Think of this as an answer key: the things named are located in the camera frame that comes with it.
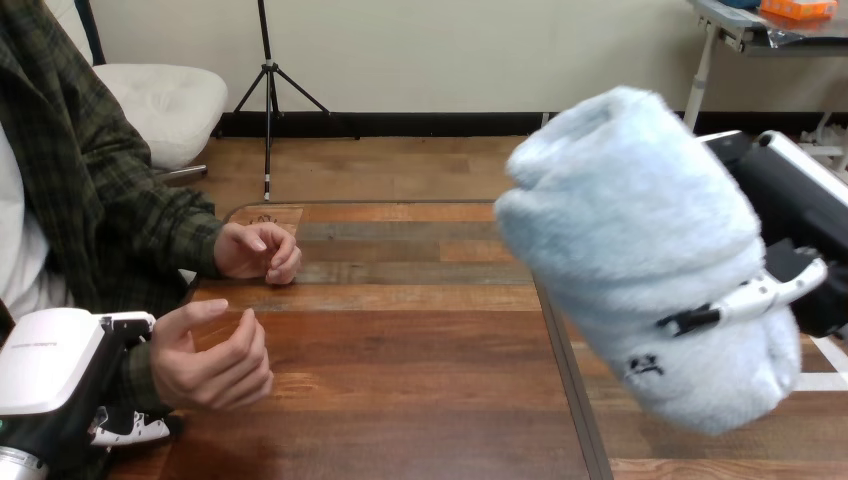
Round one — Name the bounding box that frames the white towel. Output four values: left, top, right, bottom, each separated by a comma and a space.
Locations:
493, 85, 804, 437

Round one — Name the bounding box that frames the orange thing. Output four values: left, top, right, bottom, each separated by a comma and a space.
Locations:
759, 0, 840, 20

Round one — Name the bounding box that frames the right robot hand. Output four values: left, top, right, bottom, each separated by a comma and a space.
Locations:
655, 129, 848, 340

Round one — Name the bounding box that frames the person's body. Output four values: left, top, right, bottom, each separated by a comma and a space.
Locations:
0, 0, 200, 339

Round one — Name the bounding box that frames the person's forearm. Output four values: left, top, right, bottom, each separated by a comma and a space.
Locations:
119, 340, 168, 416
99, 192, 225, 299

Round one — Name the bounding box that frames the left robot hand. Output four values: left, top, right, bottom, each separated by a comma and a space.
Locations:
0, 307, 185, 480

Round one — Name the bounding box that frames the white cushioned chair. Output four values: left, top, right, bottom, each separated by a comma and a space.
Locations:
44, 0, 229, 184

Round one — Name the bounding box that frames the white desk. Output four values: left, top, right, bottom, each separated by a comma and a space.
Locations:
682, 0, 848, 134

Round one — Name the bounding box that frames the black tripod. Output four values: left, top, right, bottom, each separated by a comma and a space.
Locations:
213, 0, 363, 203

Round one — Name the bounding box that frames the person's hand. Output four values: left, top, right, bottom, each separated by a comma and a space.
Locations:
148, 298, 276, 413
212, 221, 303, 287

